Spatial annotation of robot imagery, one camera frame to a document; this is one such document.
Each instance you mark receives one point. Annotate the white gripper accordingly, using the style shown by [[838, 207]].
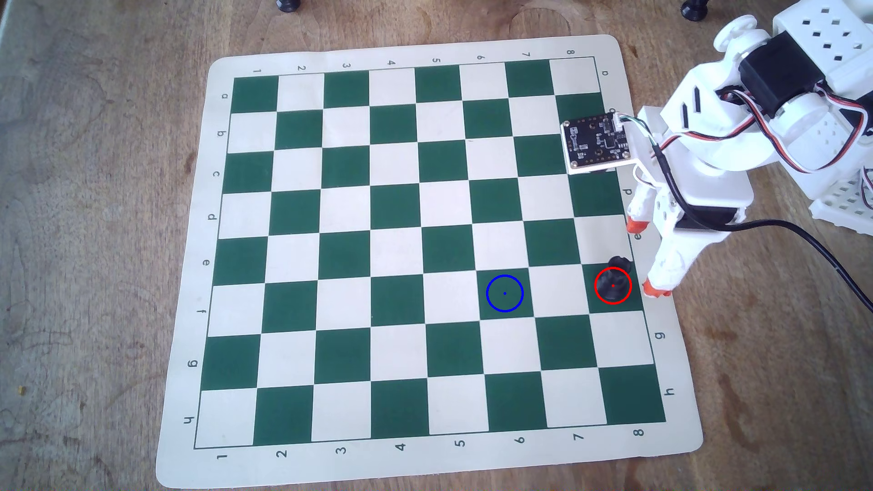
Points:
[[664, 217]]

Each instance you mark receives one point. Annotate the black chess piece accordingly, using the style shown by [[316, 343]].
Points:
[[695, 8], [619, 273], [288, 4]]

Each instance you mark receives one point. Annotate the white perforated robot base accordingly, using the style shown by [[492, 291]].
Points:
[[842, 204]]

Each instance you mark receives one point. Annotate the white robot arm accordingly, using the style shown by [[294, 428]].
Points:
[[709, 102]]

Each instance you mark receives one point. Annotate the green and cream chessboard mat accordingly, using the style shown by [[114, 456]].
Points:
[[341, 273]]

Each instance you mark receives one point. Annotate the black camera circuit board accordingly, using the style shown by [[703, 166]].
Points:
[[597, 140]]

